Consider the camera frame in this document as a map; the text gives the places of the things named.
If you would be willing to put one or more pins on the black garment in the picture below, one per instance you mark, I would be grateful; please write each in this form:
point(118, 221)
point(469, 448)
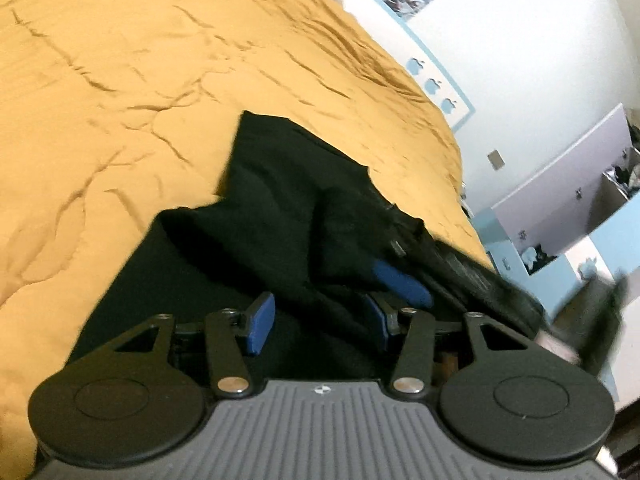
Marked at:
point(275, 185)

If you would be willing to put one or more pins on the blue and white toy chest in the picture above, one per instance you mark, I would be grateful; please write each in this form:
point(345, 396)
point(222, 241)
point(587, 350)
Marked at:
point(560, 200)

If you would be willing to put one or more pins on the mustard yellow blanket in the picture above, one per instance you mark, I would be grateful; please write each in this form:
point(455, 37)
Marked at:
point(125, 85)

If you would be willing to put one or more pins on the dark green clothes pile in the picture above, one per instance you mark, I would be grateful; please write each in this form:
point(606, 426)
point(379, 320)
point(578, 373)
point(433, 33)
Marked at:
point(635, 130)

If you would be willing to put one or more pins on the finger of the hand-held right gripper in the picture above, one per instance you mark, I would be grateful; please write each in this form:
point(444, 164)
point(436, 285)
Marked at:
point(402, 284)

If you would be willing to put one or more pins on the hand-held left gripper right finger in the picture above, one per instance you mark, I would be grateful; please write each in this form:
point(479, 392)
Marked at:
point(375, 320)

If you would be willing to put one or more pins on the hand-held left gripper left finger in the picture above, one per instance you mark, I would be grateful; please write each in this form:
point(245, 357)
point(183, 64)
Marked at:
point(260, 325)

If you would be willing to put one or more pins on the crumpled items in chest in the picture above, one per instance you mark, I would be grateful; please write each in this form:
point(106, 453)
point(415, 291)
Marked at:
point(622, 177)

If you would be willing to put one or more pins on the grey wall plate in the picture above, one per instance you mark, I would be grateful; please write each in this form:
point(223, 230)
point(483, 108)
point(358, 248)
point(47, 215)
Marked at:
point(495, 159)

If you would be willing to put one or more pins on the dark clothes in chest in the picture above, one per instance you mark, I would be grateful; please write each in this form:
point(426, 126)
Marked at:
point(537, 257)

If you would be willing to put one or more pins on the blue apple sticker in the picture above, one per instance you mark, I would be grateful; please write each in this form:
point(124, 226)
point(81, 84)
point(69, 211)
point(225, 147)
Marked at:
point(448, 105)
point(415, 65)
point(434, 85)

